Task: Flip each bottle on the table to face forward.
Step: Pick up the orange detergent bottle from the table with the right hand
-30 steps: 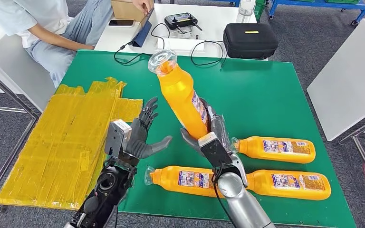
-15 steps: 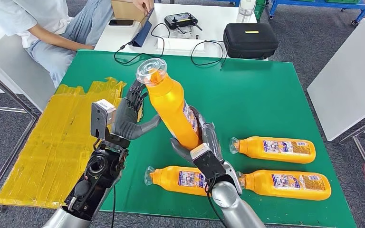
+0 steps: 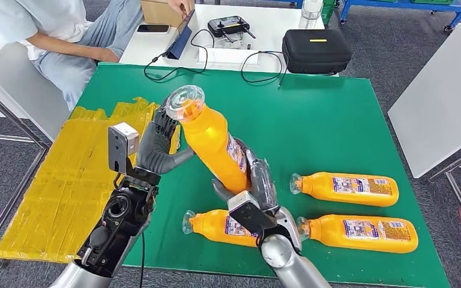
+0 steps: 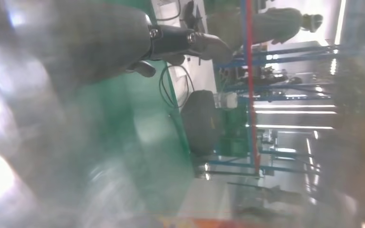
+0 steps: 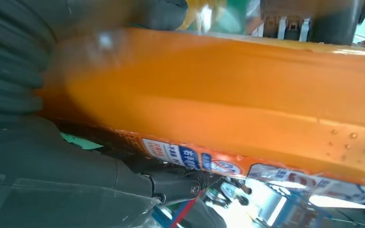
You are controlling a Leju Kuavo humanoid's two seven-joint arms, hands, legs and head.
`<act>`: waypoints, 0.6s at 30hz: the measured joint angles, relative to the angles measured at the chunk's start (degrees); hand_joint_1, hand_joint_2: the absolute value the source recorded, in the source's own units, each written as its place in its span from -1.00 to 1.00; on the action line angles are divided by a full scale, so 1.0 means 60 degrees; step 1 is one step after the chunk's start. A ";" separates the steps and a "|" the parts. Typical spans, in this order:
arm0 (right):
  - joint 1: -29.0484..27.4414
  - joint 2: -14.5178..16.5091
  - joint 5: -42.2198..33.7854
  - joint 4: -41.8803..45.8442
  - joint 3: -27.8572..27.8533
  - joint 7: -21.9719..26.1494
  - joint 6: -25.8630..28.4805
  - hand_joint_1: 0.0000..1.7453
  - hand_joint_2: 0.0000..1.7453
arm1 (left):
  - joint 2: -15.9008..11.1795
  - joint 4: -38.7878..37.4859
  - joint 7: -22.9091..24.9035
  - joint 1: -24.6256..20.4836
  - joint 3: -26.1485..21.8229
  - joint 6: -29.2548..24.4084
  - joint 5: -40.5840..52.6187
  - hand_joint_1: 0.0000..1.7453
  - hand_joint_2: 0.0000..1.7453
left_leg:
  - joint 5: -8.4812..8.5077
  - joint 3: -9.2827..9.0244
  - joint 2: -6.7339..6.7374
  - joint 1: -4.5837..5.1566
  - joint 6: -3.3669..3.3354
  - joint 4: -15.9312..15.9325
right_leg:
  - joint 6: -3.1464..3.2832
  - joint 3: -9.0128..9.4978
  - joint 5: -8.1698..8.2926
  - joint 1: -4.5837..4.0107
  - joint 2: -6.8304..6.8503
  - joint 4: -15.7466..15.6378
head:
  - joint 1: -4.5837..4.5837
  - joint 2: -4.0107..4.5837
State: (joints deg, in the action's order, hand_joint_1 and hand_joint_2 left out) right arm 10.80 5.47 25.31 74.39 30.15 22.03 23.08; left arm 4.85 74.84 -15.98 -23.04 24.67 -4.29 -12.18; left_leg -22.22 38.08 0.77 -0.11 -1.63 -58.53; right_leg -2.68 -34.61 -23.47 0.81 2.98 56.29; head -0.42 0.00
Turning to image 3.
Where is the black cable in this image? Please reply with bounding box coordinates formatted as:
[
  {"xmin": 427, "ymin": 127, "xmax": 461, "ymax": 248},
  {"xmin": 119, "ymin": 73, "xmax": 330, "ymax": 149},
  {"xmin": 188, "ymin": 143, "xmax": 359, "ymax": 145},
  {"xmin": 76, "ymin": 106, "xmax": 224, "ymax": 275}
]
[
  {"xmin": 143, "ymin": 28, "xmax": 215, "ymax": 82},
  {"xmin": 240, "ymin": 50, "xmax": 289, "ymax": 88}
]

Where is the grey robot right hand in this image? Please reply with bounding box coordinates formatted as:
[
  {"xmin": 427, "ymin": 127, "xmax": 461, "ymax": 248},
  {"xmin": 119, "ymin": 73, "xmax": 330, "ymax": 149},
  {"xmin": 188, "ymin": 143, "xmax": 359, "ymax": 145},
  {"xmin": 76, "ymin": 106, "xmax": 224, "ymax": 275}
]
[{"xmin": 211, "ymin": 137, "xmax": 281, "ymax": 215}]

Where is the yellow taped mat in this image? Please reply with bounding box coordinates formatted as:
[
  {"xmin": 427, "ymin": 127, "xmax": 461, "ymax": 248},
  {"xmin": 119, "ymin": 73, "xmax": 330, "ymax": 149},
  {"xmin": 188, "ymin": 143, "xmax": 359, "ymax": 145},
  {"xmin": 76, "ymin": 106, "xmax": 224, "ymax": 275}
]
[{"xmin": 0, "ymin": 96, "xmax": 181, "ymax": 266}]

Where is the black zip carry case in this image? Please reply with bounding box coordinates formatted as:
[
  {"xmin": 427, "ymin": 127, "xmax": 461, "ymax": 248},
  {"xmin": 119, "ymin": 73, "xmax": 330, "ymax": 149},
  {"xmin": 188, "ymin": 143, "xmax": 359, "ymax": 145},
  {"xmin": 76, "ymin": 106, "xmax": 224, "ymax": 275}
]
[{"xmin": 282, "ymin": 28, "xmax": 352, "ymax": 75}]

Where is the white bench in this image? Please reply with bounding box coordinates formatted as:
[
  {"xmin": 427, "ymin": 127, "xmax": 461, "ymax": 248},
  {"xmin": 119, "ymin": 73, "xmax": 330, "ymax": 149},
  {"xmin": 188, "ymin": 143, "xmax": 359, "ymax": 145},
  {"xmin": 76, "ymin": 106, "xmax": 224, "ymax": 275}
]
[{"xmin": 0, "ymin": 20, "xmax": 72, "ymax": 142}]

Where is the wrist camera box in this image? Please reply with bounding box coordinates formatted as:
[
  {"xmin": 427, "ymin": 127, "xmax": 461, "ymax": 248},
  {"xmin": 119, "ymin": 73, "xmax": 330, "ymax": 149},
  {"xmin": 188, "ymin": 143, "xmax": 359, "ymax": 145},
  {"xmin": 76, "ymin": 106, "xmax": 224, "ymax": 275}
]
[
  {"xmin": 107, "ymin": 122, "xmax": 140, "ymax": 175},
  {"xmin": 227, "ymin": 190, "xmax": 278, "ymax": 235}
]

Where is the small white table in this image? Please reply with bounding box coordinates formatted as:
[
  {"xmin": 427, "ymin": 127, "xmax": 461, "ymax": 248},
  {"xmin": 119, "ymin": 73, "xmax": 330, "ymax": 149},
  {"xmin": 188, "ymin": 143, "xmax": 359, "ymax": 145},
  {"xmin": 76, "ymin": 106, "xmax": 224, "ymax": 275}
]
[{"xmin": 118, "ymin": 3, "xmax": 339, "ymax": 77}]

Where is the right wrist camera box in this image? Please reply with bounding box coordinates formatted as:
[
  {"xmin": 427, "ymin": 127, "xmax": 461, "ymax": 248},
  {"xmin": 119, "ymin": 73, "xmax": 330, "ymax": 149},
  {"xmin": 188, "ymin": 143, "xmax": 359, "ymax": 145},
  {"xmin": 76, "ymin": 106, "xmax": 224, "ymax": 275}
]
[{"xmin": 227, "ymin": 190, "xmax": 278, "ymax": 235}]

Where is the green plastic crate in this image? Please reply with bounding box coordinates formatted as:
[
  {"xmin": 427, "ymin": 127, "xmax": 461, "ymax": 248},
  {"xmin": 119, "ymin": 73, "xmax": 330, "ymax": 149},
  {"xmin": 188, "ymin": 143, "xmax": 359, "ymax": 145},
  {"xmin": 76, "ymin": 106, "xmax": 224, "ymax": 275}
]
[{"xmin": 321, "ymin": 0, "xmax": 337, "ymax": 25}]

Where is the clear plastic bottle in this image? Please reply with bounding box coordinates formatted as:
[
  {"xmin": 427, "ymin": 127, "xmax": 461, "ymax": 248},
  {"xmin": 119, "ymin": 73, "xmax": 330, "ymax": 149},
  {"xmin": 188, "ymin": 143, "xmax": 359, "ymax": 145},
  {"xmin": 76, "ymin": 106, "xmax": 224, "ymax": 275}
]
[{"xmin": 298, "ymin": 0, "xmax": 325, "ymax": 29}]

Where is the large white table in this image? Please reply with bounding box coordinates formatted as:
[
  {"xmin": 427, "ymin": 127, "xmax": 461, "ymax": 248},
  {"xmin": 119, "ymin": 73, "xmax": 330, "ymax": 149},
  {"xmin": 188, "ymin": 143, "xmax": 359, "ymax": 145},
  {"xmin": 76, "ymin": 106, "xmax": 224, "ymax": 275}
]
[{"xmin": 387, "ymin": 22, "xmax": 461, "ymax": 179}]

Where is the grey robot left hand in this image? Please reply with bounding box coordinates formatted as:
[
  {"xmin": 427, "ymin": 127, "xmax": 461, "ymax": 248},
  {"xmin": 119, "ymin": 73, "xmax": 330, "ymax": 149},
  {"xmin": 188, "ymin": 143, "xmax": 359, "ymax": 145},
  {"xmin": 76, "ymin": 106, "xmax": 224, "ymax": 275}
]
[{"xmin": 136, "ymin": 104, "xmax": 196, "ymax": 176}]

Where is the person's left hand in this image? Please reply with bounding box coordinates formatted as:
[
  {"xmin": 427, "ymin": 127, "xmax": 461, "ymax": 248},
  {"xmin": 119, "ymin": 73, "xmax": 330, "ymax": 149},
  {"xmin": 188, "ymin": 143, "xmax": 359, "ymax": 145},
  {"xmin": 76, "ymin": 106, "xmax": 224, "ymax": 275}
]
[{"xmin": 166, "ymin": 0, "xmax": 194, "ymax": 17}]

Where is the grey metal frame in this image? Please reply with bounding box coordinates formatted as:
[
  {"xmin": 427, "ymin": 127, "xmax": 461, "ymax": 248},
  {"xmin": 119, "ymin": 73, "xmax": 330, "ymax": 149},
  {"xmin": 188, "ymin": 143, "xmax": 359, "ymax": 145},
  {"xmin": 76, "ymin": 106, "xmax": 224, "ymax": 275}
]
[{"xmin": 0, "ymin": 55, "xmax": 52, "ymax": 259}]

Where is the person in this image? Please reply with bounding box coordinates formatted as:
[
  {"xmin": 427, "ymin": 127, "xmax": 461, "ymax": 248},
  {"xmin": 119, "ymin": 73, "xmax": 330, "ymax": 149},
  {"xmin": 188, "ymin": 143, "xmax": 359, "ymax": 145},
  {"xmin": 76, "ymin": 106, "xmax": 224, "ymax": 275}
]
[{"xmin": 0, "ymin": 0, "xmax": 194, "ymax": 112}]

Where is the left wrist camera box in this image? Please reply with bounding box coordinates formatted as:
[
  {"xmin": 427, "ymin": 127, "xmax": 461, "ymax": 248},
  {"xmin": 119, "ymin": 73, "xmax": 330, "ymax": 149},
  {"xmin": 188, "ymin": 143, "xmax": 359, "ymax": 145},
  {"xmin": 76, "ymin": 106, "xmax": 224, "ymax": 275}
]
[{"xmin": 107, "ymin": 122, "xmax": 140, "ymax": 175}]

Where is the cardboard box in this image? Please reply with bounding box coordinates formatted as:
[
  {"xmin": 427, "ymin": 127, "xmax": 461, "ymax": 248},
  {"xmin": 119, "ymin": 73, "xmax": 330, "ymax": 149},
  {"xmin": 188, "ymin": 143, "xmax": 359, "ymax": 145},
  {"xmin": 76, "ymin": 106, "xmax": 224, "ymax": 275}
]
[{"xmin": 140, "ymin": 0, "xmax": 185, "ymax": 28}]

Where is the orange detergent bottle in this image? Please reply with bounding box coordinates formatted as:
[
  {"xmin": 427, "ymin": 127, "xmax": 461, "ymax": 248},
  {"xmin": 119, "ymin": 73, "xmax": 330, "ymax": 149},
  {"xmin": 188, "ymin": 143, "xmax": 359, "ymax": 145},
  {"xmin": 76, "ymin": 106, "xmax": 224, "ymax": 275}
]
[
  {"xmin": 182, "ymin": 209, "xmax": 260, "ymax": 248},
  {"xmin": 296, "ymin": 214, "xmax": 420, "ymax": 254},
  {"xmin": 289, "ymin": 172, "xmax": 400, "ymax": 208},
  {"xmin": 164, "ymin": 85, "xmax": 252, "ymax": 195}
]

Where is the tablet in blue case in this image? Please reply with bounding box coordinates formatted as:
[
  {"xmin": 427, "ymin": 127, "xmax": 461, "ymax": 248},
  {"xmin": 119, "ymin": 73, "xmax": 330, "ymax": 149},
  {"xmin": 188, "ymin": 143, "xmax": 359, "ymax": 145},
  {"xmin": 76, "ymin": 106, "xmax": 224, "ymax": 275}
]
[{"xmin": 166, "ymin": 10, "xmax": 196, "ymax": 61}]

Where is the black remote controller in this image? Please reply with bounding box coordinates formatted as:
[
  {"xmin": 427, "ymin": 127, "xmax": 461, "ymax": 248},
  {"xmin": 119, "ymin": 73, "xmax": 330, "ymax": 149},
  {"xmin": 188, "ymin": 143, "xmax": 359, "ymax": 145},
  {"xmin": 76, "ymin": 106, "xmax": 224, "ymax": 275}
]
[{"xmin": 207, "ymin": 15, "xmax": 257, "ymax": 43}]

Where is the person's right hand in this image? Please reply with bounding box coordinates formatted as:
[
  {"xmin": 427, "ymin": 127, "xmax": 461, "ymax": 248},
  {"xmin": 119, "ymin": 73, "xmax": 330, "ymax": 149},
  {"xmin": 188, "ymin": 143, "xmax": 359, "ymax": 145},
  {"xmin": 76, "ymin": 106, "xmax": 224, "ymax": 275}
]
[{"xmin": 93, "ymin": 47, "xmax": 121, "ymax": 64}]

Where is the smartphone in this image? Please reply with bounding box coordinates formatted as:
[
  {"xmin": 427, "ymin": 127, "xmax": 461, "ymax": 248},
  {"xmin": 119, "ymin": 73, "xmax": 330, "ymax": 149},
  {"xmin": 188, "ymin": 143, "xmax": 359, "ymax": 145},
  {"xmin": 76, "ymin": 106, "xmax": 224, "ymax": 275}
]
[{"xmin": 136, "ymin": 23, "xmax": 170, "ymax": 34}]

